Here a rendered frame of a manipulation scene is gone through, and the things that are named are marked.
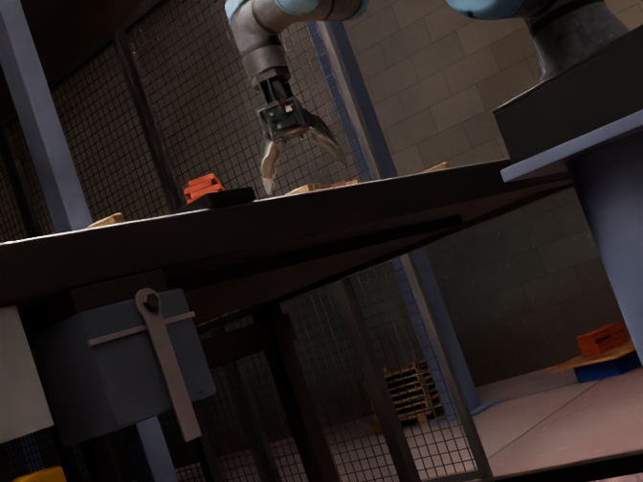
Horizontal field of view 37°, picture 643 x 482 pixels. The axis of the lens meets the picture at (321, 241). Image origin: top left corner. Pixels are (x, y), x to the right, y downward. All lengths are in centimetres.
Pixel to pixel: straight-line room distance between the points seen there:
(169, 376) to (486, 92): 581
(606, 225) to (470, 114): 536
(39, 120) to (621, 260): 255
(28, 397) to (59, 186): 261
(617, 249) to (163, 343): 70
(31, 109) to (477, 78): 383
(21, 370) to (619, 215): 85
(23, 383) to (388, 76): 627
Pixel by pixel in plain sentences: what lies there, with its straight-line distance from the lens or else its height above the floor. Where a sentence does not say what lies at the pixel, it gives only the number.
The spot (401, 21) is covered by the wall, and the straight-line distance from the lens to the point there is 704.
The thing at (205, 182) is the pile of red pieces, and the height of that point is 119.
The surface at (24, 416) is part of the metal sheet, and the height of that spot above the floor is 75.
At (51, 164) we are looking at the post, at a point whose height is 162.
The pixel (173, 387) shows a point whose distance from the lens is 99.
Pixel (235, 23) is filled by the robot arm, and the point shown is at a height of 130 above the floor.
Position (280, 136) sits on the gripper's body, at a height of 108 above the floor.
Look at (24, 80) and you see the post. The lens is 363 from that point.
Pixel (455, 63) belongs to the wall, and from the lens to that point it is 680.
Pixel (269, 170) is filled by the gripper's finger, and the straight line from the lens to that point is 171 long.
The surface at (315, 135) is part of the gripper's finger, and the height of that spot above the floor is 107.
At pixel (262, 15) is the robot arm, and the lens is 168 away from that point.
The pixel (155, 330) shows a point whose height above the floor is 79.
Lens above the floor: 73
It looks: 5 degrees up
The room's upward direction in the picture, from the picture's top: 19 degrees counter-clockwise
